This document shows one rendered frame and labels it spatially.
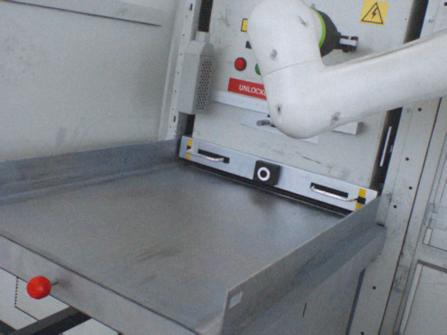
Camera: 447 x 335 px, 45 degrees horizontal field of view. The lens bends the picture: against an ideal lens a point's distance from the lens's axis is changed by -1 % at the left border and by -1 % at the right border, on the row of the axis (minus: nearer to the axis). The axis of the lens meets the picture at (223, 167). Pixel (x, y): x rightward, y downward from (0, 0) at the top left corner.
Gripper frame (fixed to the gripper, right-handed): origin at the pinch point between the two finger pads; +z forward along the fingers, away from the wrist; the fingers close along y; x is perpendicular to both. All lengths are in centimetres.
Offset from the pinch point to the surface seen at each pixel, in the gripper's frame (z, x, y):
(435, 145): 3.6, -17.8, 22.6
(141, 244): -49, -38, -11
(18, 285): 3, -99, -101
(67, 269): -64, -38, -12
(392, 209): 3.5, -33.9, 17.2
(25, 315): 2, -108, -95
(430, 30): 4.1, 5.3, 15.8
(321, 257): -30.9, -36.6, 13.7
